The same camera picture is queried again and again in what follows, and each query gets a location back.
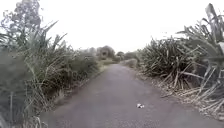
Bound mulch strip with dry leaves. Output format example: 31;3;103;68
49;64;109;111
134;68;224;122

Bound distant trees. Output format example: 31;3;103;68
87;45;126;64

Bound grey asphalt path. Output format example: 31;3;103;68
39;63;224;128

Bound small white litter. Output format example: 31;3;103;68
136;102;146;109

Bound row of grassy bushes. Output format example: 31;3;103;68
0;0;101;128

